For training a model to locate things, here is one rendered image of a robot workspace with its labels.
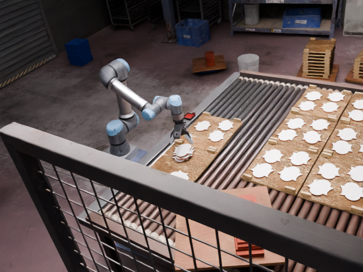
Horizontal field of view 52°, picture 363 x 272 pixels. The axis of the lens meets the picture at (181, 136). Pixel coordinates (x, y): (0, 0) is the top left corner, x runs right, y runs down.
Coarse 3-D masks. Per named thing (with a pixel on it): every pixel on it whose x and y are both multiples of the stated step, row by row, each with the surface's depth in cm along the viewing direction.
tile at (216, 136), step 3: (213, 132) 274; (216, 132) 274; (219, 132) 273; (210, 135) 272; (213, 135) 271; (216, 135) 271; (219, 135) 270; (222, 135) 270; (207, 138) 269; (210, 138) 269; (213, 138) 268; (216, 138) 268; (219, 138) 267; (222, 138) 267; (213, 141) 266; (216, 141) 265
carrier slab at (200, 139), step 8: (200, 120) 292; (208, 120) 291; (216, 120) 289; (232, 120) 286; (192, 128) 284; (208, 128) 281; (216, 128) 280; (232, 128) 277; (184, 136) 277; (192, 136) 276; (200, 136) 274; (208, 136) 273; (224, 136) 270; (232, 136) 271; (200, 144) 266; (208, 144) 265; (216, 144) 264; (224, 144) 262; (216, 152) 256
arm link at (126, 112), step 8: (112, 64) 242; (120, 64) 245; (120, 72) 244; (128, 72) 253; (120, 80) 248; (120, 104) 260; (128, 104) 262; (120, 112) 265; (128, 112) 264; (128, 120) 266; (136, 120) 272
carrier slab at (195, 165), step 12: (168, 156) 260; (192, 156) 256; (204, 156) 254; (216, 156) 254; (156, 168) 250; (168, 168) 249; (180, 168) 247; (192, 168) 245; (204, 168) 244; (192, 180) 236
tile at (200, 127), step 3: (198, 123) 288; (201, 123) 287; (204, 123) 286; (207, 123) 286; (195, 126) 284; (198, 126) 284; (201, 126) 283; (204, 126) 283; (207, 126) 282; (198, 129) 281; (201, 129) 280; (204, 129) 280
